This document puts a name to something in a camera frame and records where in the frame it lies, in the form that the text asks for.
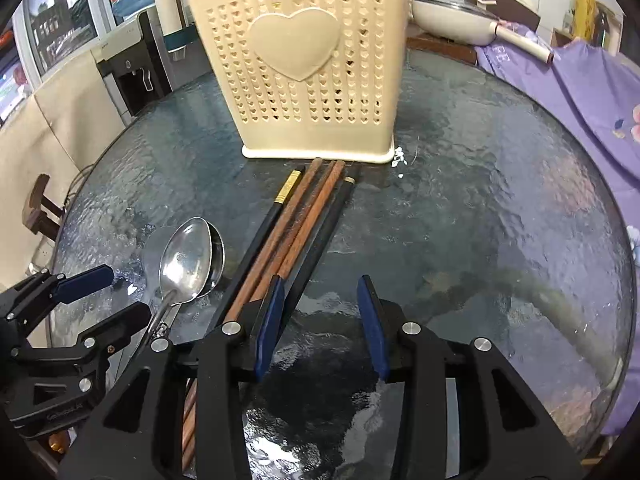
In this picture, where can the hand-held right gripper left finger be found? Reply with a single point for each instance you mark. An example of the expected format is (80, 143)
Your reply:
(267, 330)

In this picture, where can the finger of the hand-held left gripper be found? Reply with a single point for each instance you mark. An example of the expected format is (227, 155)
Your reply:
(117, 327)
(85, 281)

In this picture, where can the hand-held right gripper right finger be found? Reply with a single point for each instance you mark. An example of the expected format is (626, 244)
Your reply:
(372, 325)

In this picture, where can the steel spoon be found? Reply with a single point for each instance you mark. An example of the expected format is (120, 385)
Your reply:
(185, 260)
(218, 260)

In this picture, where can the black chopstick narrow gold band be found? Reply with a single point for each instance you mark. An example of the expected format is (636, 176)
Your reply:
(325, 230)

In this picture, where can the black chopstick wide gold band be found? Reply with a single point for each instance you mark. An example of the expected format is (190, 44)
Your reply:
(267, 222)

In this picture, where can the brown wooden chopstick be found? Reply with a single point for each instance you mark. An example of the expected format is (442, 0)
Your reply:
(285, 220)
(310, 215)

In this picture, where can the beige perforated utensil holder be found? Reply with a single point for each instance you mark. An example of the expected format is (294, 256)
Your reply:
(295, 45)

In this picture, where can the dark wooden chair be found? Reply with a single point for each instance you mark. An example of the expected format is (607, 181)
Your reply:
(42, 205)

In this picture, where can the white paper scraps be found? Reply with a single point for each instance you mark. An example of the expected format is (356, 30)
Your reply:
(400, 157)

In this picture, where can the water dispenser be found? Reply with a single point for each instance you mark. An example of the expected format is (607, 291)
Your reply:
(132, 70)

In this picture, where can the window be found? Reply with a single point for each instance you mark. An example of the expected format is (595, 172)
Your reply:
(55, 15)

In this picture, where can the white paper roll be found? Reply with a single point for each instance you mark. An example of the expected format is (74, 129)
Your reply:
(168, 12)

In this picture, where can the wooden board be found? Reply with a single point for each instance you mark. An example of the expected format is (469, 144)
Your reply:
(445, 47)

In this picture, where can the purple floral cloth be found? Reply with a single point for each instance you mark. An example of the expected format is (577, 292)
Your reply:
(590, 110)

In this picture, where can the cream pan with glass lid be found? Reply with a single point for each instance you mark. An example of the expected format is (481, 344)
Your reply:
(450, 22)

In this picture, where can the wooden shelf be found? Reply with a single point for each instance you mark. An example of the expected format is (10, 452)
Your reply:
(607, 25)

